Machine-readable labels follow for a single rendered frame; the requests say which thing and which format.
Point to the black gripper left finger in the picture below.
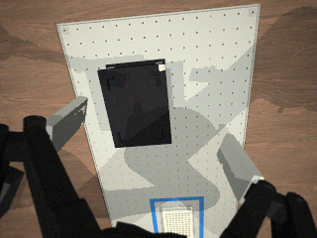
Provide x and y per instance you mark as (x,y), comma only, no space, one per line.
(61,213)

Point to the white well plate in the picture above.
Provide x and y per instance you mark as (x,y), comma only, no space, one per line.
(178,219)

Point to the blue tape rectangle outline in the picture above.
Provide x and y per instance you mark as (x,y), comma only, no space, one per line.
(201,210)

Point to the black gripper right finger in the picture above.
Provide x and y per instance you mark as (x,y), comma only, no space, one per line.
(259,199)

